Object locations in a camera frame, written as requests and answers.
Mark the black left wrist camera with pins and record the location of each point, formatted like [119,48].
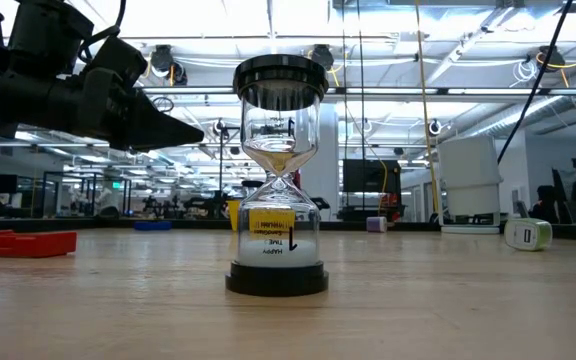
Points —
[50,35]

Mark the black ceiling fixture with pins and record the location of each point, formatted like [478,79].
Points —
[163,60]
[323,55]
[550,57]

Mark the green USB wall charger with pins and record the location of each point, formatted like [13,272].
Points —
[528,235]

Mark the red digital timer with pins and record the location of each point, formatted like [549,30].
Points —
[23,245]

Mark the white sand hourglass black caps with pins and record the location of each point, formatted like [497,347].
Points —
[277,280]

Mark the blue digital timer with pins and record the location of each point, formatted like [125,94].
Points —
[153,225]

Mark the purple USB wall charger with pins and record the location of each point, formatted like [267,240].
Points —
[377,224]

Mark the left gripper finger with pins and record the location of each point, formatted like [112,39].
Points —
[160,130]

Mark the person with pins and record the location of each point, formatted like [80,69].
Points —
[545,202]

